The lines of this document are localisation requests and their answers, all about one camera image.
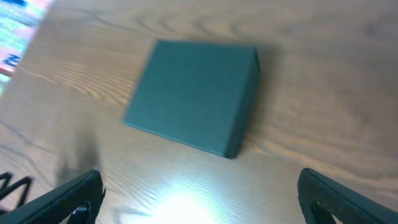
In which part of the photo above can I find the colourful background clutter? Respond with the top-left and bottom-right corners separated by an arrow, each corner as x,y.
1,0 -> 53,92

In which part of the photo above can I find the dark green gift box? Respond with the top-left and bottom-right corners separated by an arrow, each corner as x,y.
123,40 -> 261,159

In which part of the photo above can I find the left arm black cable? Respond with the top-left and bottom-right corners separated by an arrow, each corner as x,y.
0,171 -> 34,215

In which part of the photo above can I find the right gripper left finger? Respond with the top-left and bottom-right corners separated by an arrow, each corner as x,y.
1,169 -> 106,224

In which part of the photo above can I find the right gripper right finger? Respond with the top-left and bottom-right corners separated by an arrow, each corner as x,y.
297,168 -> 397,224

